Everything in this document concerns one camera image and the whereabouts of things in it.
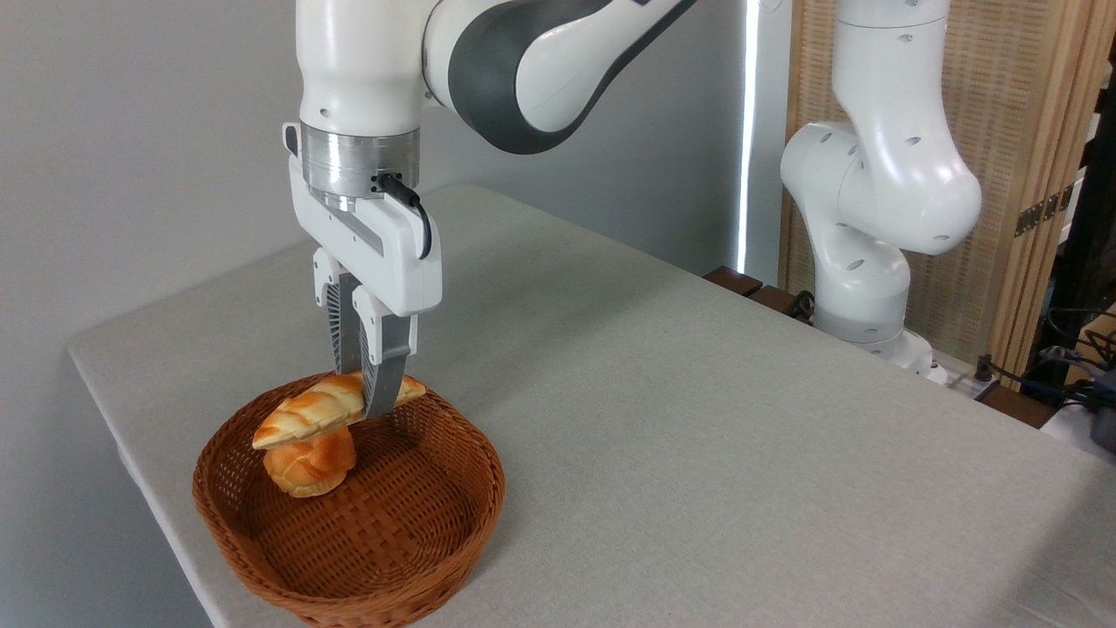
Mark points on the brown wicker basket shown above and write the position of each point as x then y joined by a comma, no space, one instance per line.
384,541

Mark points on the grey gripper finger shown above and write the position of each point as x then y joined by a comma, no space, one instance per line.
342,331
384,366

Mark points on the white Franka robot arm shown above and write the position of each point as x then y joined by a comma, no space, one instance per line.
889,183

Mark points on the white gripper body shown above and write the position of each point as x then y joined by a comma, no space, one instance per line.
401,270

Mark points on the dark wooden block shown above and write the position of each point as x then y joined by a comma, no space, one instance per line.
1016,406
778,301
732,279

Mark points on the black metal stand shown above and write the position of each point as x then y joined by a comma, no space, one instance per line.
1085,235

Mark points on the metal screen hinge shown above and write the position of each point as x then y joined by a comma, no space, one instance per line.
1043,209

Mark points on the blue grey box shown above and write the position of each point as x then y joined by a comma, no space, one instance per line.
1105,419

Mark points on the long braided bread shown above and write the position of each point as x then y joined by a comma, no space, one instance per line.
309,414

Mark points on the round knotted bread roll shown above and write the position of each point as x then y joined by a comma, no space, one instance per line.
314,467

